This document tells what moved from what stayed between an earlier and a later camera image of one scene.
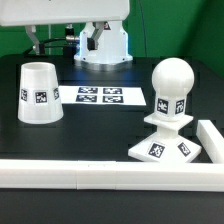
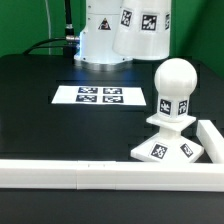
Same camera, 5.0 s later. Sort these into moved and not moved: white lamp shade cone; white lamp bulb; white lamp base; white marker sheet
Moved: white lamp shade cone
Not moved: white lamp base; white lamp bulb; white marker sheet
